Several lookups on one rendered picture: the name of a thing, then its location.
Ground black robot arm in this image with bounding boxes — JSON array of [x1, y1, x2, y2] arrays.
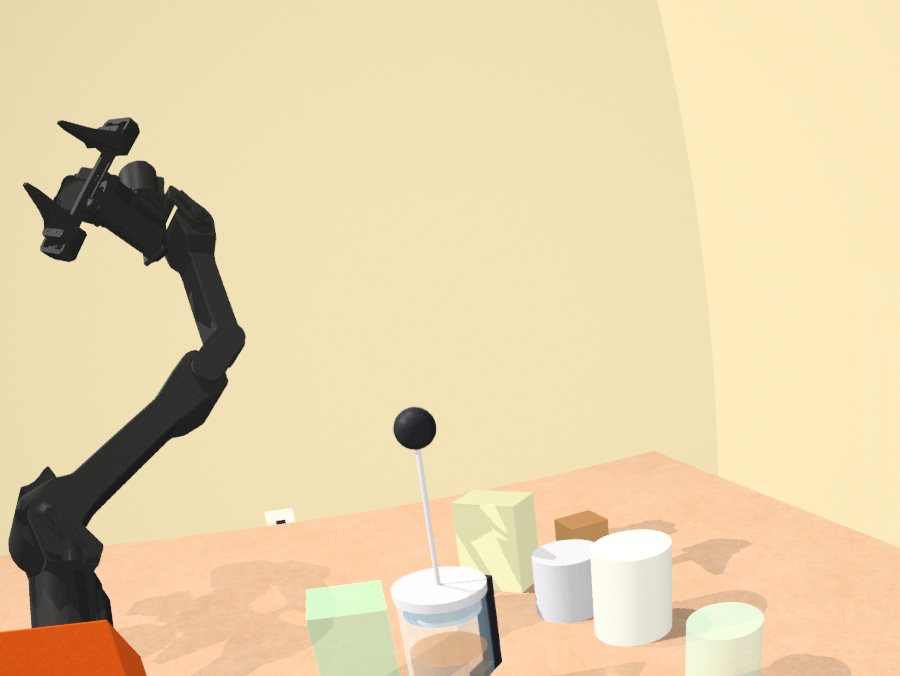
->
[[8, 160, 246, 629]]

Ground pale yellow box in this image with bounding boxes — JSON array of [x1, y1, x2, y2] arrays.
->
[[451, 490, 539, 593]]

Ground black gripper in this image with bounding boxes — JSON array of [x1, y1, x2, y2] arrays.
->
[[23, 117, 143, 262]]

